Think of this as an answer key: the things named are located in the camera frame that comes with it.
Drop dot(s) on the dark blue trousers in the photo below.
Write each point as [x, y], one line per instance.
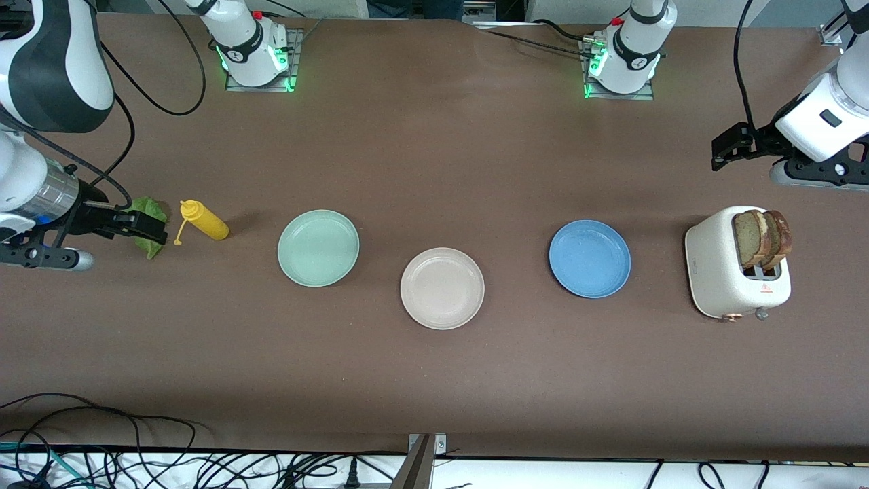
[414, 8]

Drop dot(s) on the green lettuce leaf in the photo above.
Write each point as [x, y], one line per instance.
[151, 207]

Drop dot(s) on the aluminium frame bracket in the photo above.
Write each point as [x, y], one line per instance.
[831, 34]

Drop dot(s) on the beige plate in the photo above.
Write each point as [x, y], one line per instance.
[442, 288]

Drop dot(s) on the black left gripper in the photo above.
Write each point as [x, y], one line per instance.
[762, 139]

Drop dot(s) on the yellow squeeze bottle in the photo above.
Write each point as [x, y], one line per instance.
[207, 223]

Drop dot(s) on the white toaster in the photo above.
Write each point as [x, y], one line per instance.
[713, 272]

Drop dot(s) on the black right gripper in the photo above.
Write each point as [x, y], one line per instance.
[86, 216]

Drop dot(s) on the mint green plate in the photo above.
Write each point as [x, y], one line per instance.
[318, 248]

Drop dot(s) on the black power plug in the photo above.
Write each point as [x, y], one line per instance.
[352, 475]

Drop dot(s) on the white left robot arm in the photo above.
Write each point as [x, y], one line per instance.
[635, 47]

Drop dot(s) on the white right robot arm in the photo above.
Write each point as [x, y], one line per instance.
[41, 68]

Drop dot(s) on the metal table bracket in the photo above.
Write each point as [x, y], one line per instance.
[421, 468]

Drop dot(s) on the blue plate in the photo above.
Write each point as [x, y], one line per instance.
[589, 259]

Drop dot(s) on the brown-crusted bread slice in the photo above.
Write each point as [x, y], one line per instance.
[748, 238]
[781, 238]

